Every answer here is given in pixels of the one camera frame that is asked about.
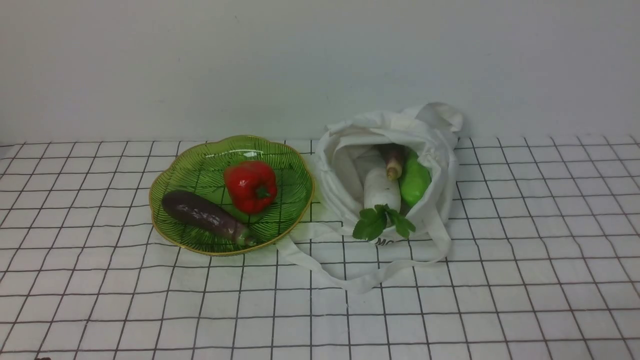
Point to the green vegetable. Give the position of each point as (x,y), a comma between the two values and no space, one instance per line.
(415,179)

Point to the green glass plate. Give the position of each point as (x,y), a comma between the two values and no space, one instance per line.
(199,170)

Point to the white radish with leaves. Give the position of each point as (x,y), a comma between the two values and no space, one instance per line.
(382,203)

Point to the white checkered tablecloth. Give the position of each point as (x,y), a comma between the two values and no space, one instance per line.
(544,265)

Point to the red bell pepper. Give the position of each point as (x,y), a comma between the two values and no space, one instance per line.
(251,185)

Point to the white cloth bag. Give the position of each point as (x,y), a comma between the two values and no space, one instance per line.
(343,155)

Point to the dark purple eggplant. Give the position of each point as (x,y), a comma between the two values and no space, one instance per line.
(196,211)

